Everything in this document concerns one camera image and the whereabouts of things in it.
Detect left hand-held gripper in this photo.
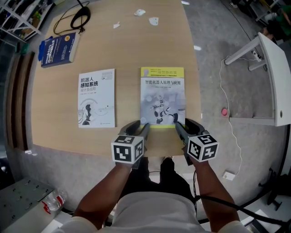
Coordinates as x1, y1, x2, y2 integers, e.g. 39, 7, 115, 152
110, 121, 151, 169

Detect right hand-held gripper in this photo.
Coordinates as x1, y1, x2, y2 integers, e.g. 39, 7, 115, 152
174, 118, 220, 166

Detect yellow grey robot book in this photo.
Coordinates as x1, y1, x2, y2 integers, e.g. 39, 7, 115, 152
140, 66, 186, 128

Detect white robot book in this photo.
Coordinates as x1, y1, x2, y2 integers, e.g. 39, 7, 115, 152
77, 68, 116, 128

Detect person's left forearm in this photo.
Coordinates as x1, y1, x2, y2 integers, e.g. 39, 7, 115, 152
72, 161, 132, 225

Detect person's right forearm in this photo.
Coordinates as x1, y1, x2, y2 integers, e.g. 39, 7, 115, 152
192, 158, 241, 226

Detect wooden table white legs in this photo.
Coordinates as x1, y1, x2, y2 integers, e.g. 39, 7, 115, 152
30, 0, 202, 157

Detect person's white shirt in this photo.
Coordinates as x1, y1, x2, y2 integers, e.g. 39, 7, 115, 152
54, 192, 251, 233

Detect white rectangular table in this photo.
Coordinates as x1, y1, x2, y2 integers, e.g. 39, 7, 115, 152
224, 31, 291, 127

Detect black office chair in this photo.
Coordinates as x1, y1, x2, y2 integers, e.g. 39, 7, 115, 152
259, 168, 291, 211

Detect clear water bottle red label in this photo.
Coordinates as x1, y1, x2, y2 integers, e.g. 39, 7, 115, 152
42, 188, 69, 214

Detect thick blue book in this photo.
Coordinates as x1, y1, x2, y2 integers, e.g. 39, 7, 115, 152
40, 32, 80, 68

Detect brown wooden steps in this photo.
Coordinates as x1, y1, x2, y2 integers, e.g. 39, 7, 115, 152
4, 51, 36, 151

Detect blue cloth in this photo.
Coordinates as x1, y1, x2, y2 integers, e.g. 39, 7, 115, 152
38, 35, 54, 61

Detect grey perforated metal cabinet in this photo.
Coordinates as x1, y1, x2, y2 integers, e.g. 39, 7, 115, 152
0, 177, 54, 233

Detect green dustpan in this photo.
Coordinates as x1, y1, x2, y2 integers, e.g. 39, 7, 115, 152
15, 42, 30, 54

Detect white stocked shelving rack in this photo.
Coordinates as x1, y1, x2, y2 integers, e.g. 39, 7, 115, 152
0, 0, 55, 43

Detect white cable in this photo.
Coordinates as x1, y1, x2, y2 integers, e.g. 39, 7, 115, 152
219, 56, 242, 176

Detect black lamp cord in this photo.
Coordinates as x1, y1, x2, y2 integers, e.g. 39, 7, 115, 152
53, 1, 90, 36

